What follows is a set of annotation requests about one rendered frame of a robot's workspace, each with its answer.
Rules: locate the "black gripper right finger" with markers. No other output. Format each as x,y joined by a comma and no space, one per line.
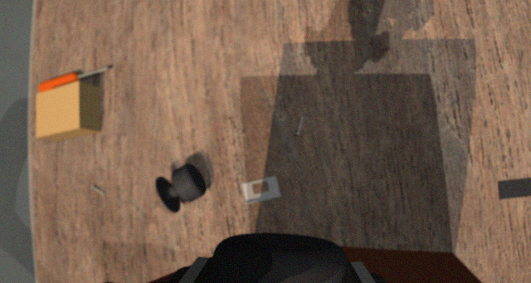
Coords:
357,273

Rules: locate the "reddish-brown door slab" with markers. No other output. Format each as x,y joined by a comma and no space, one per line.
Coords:
397,266

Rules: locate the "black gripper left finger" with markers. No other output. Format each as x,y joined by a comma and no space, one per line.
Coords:
199,272

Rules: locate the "tan cardboard box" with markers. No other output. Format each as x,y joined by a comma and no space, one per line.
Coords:
68,111

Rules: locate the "orange-handled screwdriver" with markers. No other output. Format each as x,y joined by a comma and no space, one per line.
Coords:
66,79

